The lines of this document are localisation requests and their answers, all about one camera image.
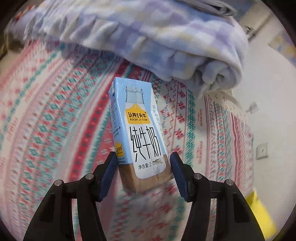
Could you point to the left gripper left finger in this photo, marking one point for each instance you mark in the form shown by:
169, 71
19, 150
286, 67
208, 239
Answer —
104, 174

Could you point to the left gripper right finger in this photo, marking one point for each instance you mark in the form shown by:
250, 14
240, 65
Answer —
183, 174

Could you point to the light blue milk carton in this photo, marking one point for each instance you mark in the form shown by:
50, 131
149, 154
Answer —
138, 136

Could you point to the yellow paper cup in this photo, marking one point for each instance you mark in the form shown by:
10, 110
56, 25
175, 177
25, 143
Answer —
261, 214

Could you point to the patterned pink bed sheet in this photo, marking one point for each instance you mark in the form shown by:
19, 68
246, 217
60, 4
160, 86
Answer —
55, 124

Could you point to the plaid purple fleece blanket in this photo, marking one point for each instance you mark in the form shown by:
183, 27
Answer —
168, 38

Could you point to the folded grey white towel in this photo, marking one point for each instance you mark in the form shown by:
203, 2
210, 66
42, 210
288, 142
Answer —
218, 8

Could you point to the wall socket plate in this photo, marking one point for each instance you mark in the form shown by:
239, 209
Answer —
262, 151

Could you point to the world map wall poster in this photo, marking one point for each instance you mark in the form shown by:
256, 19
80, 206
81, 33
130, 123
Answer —
284, 45

